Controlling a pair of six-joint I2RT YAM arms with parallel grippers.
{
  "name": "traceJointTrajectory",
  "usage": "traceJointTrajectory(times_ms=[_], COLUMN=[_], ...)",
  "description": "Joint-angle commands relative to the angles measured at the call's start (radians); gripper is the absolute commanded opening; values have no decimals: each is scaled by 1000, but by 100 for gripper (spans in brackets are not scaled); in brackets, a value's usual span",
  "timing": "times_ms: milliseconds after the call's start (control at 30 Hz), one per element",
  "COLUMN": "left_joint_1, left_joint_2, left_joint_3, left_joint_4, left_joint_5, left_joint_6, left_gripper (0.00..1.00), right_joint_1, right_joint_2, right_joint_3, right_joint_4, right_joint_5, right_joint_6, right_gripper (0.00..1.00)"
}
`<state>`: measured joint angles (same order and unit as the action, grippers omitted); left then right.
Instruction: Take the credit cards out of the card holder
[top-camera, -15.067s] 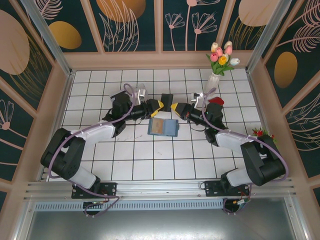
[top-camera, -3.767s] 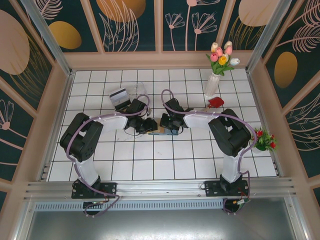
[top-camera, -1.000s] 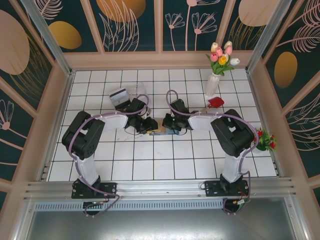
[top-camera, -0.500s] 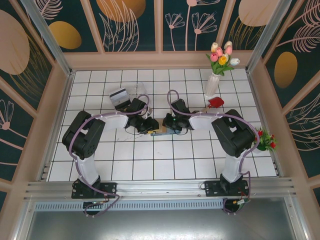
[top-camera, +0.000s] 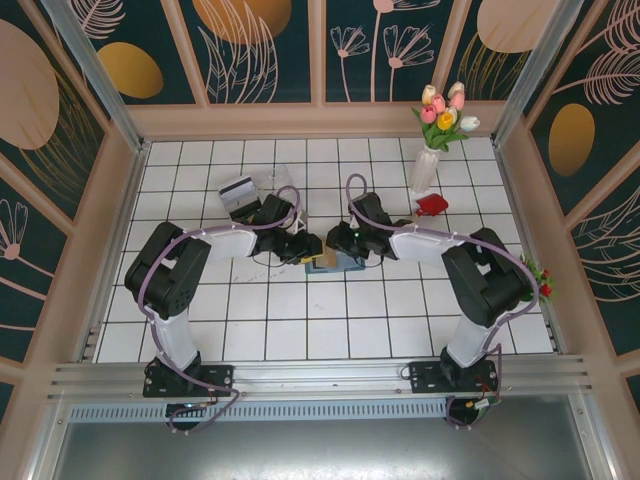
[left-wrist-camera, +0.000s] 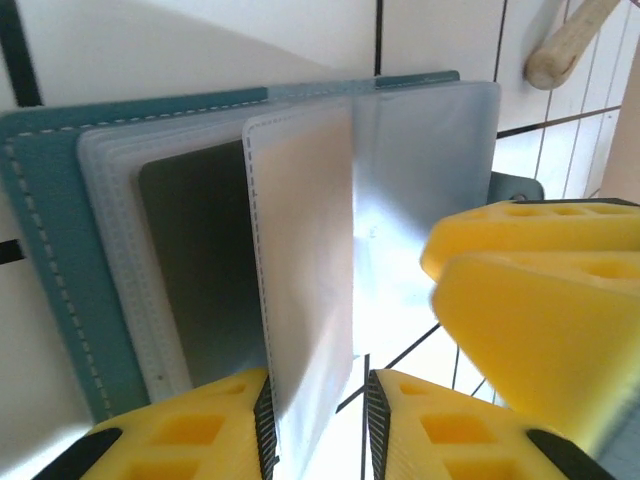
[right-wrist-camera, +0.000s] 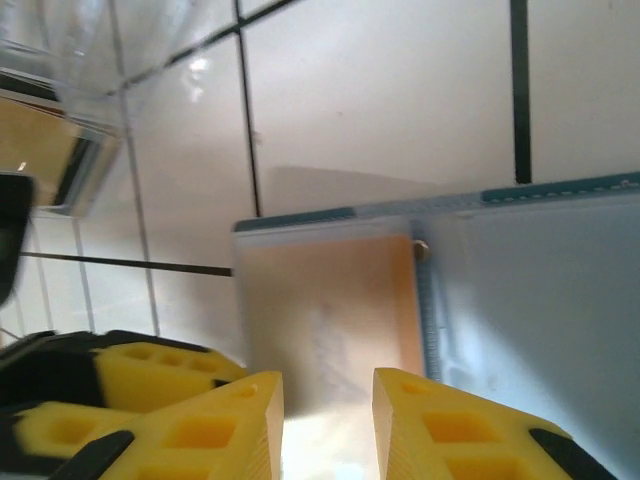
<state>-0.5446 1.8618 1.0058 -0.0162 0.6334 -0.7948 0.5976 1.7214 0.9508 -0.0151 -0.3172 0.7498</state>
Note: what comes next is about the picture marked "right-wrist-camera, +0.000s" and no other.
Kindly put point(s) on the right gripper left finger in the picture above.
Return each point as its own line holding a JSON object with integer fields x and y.
{"x": 210, "y": 440}

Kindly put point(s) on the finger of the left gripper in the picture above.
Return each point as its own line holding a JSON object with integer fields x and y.
{"x": 70, "y": 430}
{"x": 165, "y": 370}

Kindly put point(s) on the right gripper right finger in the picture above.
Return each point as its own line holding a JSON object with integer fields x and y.
{"x": 450, "y": 440}

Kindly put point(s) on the blue card holder wallet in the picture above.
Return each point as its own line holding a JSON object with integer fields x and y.
{"x": 525, "y": 300}

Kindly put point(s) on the orange credit card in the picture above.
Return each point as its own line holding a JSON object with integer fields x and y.
{"x": 350, "y": 280}

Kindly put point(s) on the gold magnetic-stripe card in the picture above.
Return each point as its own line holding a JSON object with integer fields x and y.
{"x": 30, "y": 130}

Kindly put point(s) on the clear acrylic holder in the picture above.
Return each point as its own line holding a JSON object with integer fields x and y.
{"x": 75, "y": 50}

